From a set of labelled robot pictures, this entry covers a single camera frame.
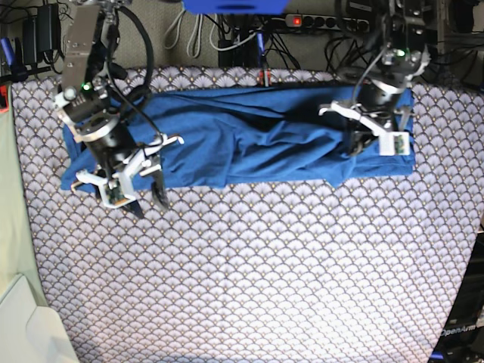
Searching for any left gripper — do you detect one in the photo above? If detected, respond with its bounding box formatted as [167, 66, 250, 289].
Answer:
[347, 56, 430, 131]

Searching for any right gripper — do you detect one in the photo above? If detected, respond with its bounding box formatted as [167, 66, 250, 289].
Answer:
[54, 86, 144, 182]

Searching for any blue long-sleeve T-shirt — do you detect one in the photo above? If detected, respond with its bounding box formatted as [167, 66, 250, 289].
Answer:
[60, 83, 417, 192]

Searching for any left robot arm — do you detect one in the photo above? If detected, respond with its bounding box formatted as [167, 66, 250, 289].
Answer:
[119, 1, 430, 205]

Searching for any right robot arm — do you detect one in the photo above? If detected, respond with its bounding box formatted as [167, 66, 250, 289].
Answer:
[61, 26, 412, 190]

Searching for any black power adapter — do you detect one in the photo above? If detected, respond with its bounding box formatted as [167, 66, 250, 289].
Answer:
[22, 3, 61, 66]

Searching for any red black table clamp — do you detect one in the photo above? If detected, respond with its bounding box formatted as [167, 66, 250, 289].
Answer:
[256, 32, 271, 87]

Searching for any fan-patterned table cloth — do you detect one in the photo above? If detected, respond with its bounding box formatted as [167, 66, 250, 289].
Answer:
[11, 78, 483, 362]

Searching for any white plastic bin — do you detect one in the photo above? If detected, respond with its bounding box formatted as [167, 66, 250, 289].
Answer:
[1, 274, 79, 362]

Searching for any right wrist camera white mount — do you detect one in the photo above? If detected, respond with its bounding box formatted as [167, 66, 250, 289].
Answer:
[71, 134, 185, 209]

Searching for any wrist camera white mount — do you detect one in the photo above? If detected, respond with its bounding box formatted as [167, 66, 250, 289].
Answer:
[318, 101, 412, 157]
[71, 134, 185, 209]

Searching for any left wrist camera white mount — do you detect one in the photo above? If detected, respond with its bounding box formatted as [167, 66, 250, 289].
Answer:
[318, 101, 412, 157]

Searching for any blue handled clamp left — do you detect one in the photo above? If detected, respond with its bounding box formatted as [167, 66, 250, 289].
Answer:
[1, 37, 28, 83]

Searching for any black power strip red switch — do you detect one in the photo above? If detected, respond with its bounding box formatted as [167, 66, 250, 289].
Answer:
[283, 14, 370, 33]

